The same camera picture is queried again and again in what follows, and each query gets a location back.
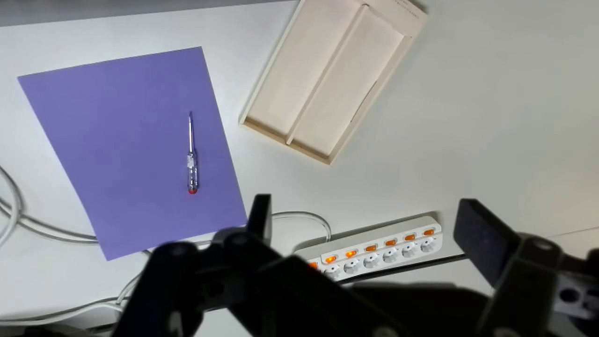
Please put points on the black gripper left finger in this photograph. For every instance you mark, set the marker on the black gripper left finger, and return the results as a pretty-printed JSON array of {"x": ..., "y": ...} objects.
[{"x": 260, "y": 222}]

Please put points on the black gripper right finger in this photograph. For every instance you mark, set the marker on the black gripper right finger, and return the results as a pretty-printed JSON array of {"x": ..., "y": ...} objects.
[{"x": 486, "y": 239}]

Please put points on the beige wooden tray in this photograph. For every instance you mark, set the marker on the beige wooden tray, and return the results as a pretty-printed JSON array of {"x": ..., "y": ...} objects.
[{"x": 327, "y": 72}]

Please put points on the white power strip orange switches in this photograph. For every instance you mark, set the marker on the white power strip orange switches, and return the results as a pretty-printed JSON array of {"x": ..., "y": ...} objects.
[{"x": 377, "y": 248}]

